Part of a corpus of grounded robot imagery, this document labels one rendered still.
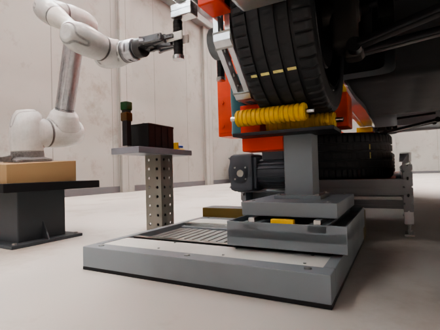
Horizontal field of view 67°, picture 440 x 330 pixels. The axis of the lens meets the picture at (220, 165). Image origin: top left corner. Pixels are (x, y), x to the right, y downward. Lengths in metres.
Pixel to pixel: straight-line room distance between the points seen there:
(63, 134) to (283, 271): 1.51
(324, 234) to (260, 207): 0.22
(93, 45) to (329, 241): 1.07
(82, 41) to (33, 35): 4.64
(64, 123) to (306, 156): 1.36
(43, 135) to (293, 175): 1.33
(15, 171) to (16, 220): 0.25
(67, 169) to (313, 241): 1.33
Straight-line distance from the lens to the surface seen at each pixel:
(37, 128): 1.96
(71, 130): 2.05
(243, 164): 1.54
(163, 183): 1.70
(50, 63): 6.02
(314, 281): 0.85
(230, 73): 1.17
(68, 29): 1.39
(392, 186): 1.73
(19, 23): 5.95
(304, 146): 1.18
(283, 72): 1.05
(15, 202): 1.87
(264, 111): 1.13
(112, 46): 1.46
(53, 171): 1.85
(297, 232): 0.99
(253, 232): 1.04
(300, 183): 1.18
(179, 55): 1.30
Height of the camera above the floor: 0.32
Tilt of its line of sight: 1 degrees up
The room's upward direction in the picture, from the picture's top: 2 degrees counter-clockwise
